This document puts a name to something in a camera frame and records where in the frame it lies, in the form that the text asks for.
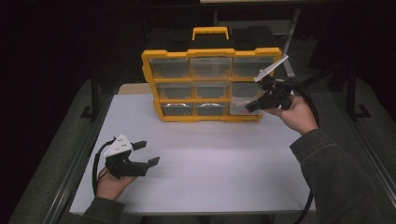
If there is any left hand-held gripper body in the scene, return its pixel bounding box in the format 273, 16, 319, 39
103, 133, 149, 179

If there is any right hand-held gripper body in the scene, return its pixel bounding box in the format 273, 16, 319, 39
254, 54, 294, 111

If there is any clear plastic pulled-out drawer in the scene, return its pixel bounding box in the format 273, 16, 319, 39
229, 98, 265, 117

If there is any yellow black organizer cabinet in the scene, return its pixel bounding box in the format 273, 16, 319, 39
140, 26, 283, 123

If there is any person's right hand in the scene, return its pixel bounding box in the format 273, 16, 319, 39
265, 94, 319, 136

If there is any person's left hand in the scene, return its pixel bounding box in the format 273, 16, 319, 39
95, 166, 138, 202

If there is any tan wooden board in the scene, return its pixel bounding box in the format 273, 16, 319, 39
117, 78, 290, 96

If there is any black metal stand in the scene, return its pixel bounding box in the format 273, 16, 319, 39
346, 66, 373, 122
79, 69, 101, 123

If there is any set of clear cabinet drawers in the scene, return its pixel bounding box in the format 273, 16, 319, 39
148, 56, 276, 118

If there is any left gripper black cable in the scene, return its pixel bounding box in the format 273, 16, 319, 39
92, 138, 117, 197

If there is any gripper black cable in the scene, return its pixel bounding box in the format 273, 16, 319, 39
275, 78, 321, 224
92, 138, 117, 197

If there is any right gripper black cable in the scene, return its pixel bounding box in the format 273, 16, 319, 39
275, 78, 321, 224

